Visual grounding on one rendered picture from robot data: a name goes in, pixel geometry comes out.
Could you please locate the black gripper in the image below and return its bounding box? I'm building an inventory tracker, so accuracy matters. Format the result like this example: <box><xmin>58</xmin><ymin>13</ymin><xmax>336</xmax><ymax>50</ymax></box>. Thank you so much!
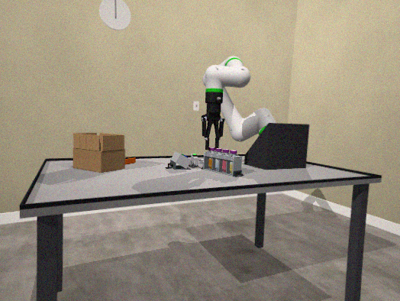
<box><xmin>202</xmin><ymin>103</ymin><xmax>225</xmax><ymax>151</ymax></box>

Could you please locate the orange multimeter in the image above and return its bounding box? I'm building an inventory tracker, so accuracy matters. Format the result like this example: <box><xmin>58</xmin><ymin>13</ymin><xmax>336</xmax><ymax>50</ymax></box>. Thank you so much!
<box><xmin>125</xmin><ymin>157</ymin><xmax>136</xmax><ymax>164</ymax></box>

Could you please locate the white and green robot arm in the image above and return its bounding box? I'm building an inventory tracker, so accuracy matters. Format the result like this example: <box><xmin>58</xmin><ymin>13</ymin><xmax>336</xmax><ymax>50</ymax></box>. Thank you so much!
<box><xmin>203</xmin><ymin>56</ymin><xmax>276</xmax><ymax>141</ymax></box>

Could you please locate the white button panel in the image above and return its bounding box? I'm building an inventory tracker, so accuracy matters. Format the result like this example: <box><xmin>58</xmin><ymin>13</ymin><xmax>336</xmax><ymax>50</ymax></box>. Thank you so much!
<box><xmin>166</xmin><ymin>152</ymin><xmax>191</xmax><ymax>170</ymax></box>

